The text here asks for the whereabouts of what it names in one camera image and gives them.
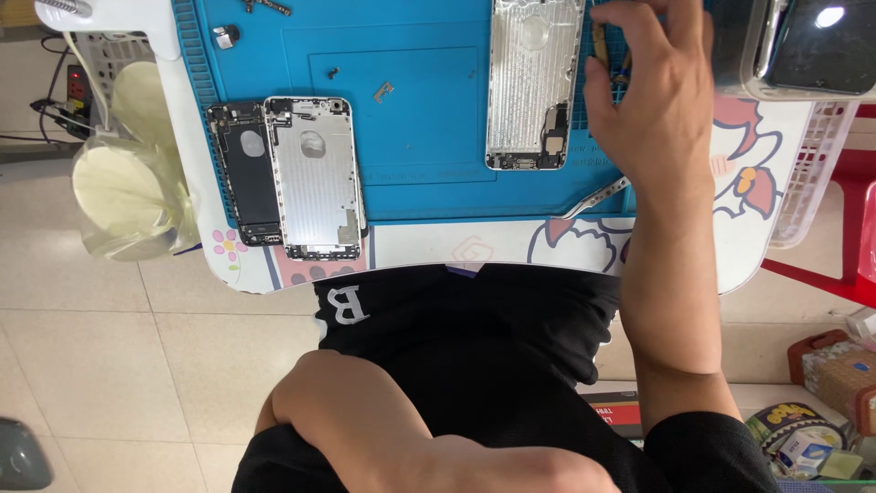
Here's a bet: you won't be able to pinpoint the person's right hand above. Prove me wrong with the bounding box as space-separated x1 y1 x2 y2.
582 0 717 199

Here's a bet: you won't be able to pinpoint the clear plastic container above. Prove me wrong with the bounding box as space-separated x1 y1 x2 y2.
710 0 876 103

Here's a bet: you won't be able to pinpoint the metal tweezers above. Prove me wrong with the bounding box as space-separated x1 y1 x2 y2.
560 176 631 220

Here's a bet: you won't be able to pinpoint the large silver phone housing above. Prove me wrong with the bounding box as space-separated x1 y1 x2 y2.
485 0 588 172

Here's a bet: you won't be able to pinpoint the black phone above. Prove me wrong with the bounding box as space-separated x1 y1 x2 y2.
755 0 876 96

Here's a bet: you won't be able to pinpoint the red plastic stool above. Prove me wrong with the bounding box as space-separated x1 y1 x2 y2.
760 103 876 310

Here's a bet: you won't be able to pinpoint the pink plastic object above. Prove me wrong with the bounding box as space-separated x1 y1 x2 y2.
858 181 876 286

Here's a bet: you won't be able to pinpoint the blue silicone repair mat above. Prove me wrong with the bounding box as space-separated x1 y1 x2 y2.
171 0 639 228

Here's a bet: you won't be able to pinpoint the person's black clothing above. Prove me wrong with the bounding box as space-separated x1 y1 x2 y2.
231 263 781 493

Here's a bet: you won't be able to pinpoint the red black box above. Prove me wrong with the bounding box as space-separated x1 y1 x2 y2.
577 389 645 441

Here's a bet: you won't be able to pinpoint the brown woven box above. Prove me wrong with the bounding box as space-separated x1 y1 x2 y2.
786 329 876 438

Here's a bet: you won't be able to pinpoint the small silver phone housing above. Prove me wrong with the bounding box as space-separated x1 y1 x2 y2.
263 96 369 262

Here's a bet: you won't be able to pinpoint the small white carton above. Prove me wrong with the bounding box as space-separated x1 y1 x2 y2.
776 429 836 478

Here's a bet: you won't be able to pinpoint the black phone housing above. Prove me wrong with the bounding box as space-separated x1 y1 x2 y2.
206 101 283 248

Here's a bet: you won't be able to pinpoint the clear bag of tape rolls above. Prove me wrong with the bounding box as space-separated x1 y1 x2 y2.
71 62 203 263

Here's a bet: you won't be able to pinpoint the white desk lamp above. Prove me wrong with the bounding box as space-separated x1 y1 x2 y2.
34 0 183 43

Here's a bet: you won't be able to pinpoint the black power strip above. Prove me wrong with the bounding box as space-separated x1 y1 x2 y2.
64 64 94 130

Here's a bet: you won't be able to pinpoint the grey plastic object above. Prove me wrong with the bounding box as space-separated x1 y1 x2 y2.
0 417 55 492

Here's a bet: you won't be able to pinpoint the orange flex cable part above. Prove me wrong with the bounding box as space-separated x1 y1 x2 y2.
591 21 634 87

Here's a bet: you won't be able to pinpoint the black power cables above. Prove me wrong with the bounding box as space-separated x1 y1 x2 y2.
29 33 93 146

